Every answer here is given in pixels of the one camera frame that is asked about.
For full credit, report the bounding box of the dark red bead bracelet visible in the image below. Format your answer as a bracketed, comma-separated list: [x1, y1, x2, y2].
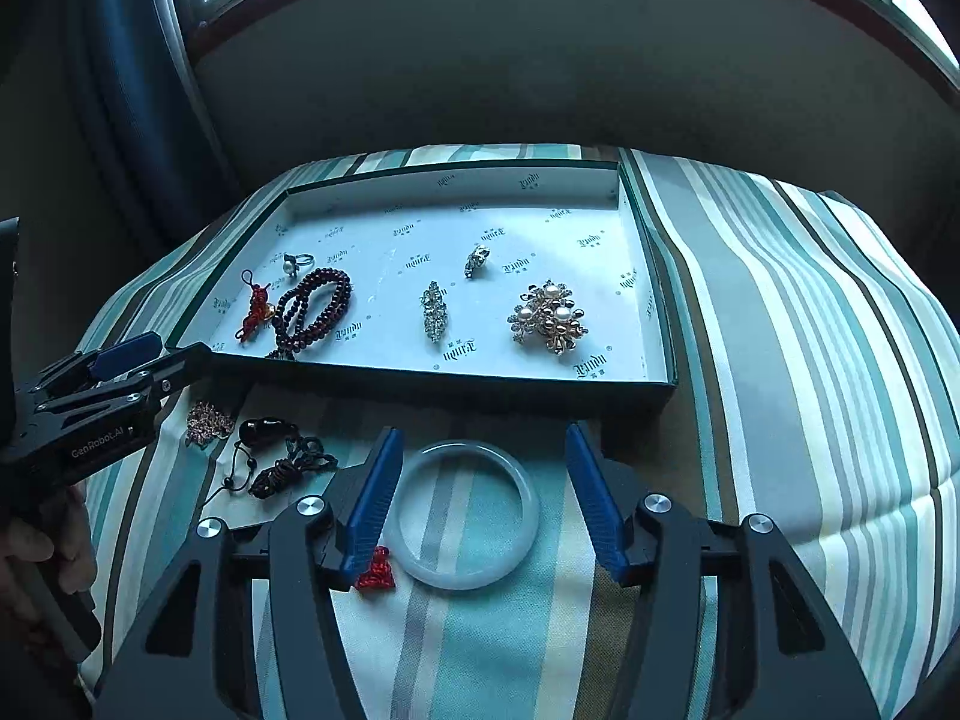
[264, 268, 353, 361]

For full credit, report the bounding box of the striped teal tablecloth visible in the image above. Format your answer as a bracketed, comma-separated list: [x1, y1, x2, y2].
[79, 141, 960, 720]

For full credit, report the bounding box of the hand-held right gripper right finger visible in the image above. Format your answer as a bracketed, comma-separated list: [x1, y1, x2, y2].
[564, 421, 882, 720]

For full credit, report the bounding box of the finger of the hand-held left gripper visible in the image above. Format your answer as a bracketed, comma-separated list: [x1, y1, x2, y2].
[41, 343, 215, 413]
[36, 332, 163, 392]

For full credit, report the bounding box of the pearl cluster brooch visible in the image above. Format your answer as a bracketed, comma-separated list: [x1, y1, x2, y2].
[508, 277, 590, 355]

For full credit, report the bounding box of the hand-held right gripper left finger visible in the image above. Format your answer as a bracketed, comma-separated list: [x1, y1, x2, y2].
[91, 426, 406, 720]

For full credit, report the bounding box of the person's left hand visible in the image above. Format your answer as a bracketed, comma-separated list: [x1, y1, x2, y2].
[0, 484, 100, 616]

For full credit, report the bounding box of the dark blue curtain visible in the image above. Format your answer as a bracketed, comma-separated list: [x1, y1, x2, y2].
[67, 0, 241, 256]

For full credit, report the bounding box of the red knot charm with cord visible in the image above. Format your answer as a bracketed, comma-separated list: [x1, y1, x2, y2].
[236, 270, 277, 344]

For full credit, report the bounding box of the dark green jewelry tray box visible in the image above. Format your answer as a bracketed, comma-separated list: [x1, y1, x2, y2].
[166, 157, 678, 421]

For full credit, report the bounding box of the small red knot gold charm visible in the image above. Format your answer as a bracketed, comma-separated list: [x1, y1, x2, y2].
[355, 546, 397, 592]

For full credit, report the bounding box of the long crystal brooch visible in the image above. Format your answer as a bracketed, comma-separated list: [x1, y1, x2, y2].
[418, 280, 449, 346]

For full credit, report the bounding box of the white jade bangle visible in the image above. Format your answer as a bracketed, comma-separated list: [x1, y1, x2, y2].
[390, 439, 541, 592]

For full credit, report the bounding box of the black cord pendant necklace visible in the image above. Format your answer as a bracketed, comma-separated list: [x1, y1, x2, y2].
[201, 414, 340, 503]

